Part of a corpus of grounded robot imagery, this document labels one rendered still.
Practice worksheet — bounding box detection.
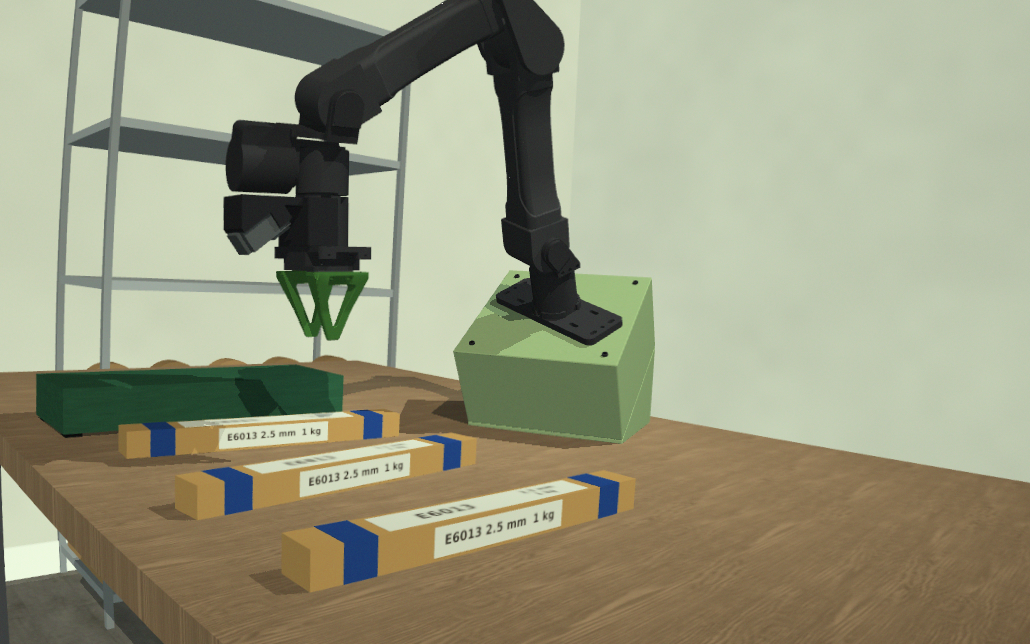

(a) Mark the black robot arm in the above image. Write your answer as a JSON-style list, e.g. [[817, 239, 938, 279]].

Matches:
[[224, 0, 623, 346]]

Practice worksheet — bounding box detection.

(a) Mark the tan welding electrode pack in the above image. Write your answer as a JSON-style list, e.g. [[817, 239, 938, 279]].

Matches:
[[118, 409, 400, 459], [281, 470, 636, 594], [175, 433, 477, 520]]

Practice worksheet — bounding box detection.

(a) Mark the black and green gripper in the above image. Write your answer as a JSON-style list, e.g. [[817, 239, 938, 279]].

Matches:
[[275, 196, 371, 341]]

